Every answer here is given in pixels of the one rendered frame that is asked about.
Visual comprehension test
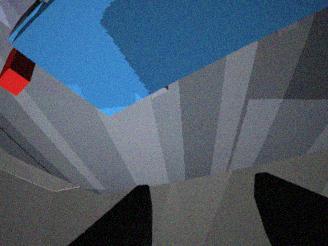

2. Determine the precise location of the red-headed stop pin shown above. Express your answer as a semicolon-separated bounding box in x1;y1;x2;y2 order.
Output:
0;48;35;95

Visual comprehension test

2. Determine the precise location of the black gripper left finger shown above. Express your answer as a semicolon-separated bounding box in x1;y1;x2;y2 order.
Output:
68;184;152;246

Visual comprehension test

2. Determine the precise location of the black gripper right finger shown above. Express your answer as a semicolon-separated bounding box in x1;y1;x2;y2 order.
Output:
253;172;328;246

